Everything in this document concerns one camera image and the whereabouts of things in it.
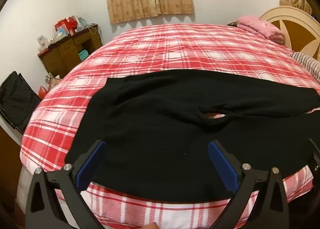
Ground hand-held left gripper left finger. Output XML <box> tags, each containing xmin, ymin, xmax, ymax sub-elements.
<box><xmin>25</xmin><ymin>140</ymin><xmax>108</xmax><ymax>229</ymax></box>

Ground black suitcase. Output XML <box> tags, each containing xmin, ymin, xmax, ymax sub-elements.
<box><xmin>0</xmin><ymin>70</ymin><xmax>42</xmax><ymax>135</ymax></box>

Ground striped pillow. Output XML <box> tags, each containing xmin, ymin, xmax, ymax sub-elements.
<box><xmin>289</xmin><ymin>52</ymin><xmax>320</xmax><ymax>82</ymax></box>

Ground black pants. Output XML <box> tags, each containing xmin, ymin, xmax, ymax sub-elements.
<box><xmin>64</xmin><ymin>69</ymin><xmax>320</xmax><ymax>203</ymax></box>

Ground red plastic bag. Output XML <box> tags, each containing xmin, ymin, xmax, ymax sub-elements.
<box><xmin>38</xmin><ymin>86</ymin><xmax>49</xmax><ymax>100</ymax></box>

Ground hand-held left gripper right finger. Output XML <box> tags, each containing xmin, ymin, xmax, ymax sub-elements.
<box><xmin>207</xmin><ymin>140</ymin><xmax>290</xmax><ymax>229</ymax></box>

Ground cream wooden headboard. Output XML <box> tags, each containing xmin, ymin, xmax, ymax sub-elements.
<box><xmin>259</xmin><ymin>6</ymin><xmax>320</xmax><ymax>61</ymax></box>

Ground red gift bag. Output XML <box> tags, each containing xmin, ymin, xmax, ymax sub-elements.
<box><xmin>54</xmin><ymin>17</ymin><xmax>78</xmax><ymax>36</ymax></box>

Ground brown wooden desk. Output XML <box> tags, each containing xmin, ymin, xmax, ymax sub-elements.
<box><xmin>37</xmin><ymin>27</ymin><xmax>103</xmax><ymax>78</ymax></box>

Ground pink folded blanket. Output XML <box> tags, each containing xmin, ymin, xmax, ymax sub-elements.
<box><xmin>236</xmin><ymin>16</ymin><xmax>285</xmax><ymax>45</ymax></box>

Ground red plaid bed cover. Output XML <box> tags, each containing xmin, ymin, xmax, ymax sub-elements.
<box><xmin>20</xmin><ymin>24</ymin><xmax>320</xmax><ymax>229</ymax></box>

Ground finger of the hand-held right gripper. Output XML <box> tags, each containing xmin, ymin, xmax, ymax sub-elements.
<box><xmin>309</xmin><ymin>138</ymin><xmax>320</xmax><ymax>177</ymax></box>

